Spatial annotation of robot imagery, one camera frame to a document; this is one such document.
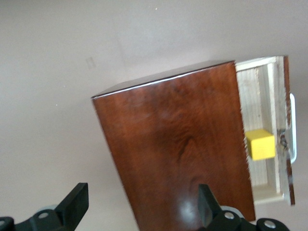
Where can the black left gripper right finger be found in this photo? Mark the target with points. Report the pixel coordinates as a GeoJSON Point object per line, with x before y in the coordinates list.
{"type": "Point", "coordinates": [209, 209]}

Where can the yellow cube block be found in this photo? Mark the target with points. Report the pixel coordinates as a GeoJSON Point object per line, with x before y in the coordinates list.
{"type": "Point", "coordinates": [261, 145]}

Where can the dark brown wooden cabinet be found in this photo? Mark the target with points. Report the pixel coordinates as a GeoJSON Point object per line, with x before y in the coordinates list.
{"type": "Point", "coordinates": [173, 139]}

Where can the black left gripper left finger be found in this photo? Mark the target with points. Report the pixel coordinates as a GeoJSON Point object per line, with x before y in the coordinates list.
{"type": "Point", "coordinates": [72, 207]}

